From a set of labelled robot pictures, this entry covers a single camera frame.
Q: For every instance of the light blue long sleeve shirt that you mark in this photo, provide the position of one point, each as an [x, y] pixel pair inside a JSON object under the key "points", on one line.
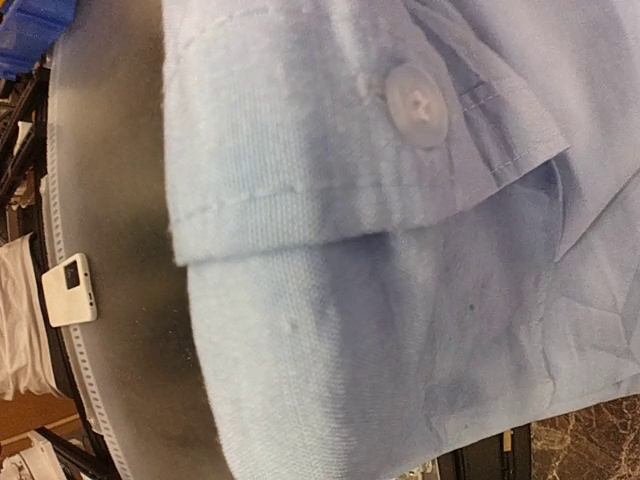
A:
{"points": [[407, 225]]}

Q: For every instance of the white slotted cable duct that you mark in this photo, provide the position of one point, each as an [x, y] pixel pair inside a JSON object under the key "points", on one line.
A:
{"points": [[77, 352]]}

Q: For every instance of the blue plastic bin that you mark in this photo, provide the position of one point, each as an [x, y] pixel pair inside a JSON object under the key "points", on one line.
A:
{"points": [[28, 29]]}

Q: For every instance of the small white device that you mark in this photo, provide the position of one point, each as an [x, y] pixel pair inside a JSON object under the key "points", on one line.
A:
{"points": [[68, 292]]}

